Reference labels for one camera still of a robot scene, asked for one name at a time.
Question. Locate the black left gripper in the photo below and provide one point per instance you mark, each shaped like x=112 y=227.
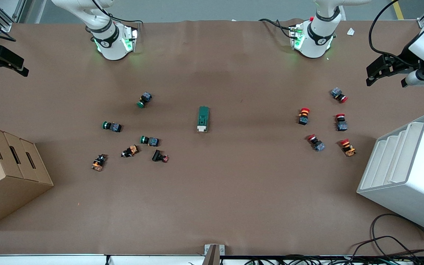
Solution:
x=404 y=59

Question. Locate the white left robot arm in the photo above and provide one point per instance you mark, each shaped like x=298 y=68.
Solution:
x=317 y=36

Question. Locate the white paper scrap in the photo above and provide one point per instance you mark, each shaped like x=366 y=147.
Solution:
x=350 y=31

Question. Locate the red button blue contact block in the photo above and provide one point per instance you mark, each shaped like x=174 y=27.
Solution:
x=342 y=126
x=336 y=92
x=318 y=145

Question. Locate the red button orange contact block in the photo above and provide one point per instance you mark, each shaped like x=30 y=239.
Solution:
x=349 y=149

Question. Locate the red yellow emergency stop button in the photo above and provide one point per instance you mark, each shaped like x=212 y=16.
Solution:
x=303 y=118

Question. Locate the white stepped storage rack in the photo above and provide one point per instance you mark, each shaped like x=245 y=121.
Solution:
x=418 y=176

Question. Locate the brown cardboard box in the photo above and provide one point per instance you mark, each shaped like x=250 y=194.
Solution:
x=2 y=184

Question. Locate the black square button red terminals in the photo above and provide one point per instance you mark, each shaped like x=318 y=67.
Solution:
x=156 y=155

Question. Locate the green mushroom pushbutton switch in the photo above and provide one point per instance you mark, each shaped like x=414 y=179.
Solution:
x=153 y=141
x=114 y=127
x=145 y=98

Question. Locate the black knob orange selector switch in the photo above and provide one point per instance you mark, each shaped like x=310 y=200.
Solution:
x=98 y=164
x=133 y=149

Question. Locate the aluminium profile post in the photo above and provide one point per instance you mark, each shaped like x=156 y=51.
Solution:
x=214 y=254

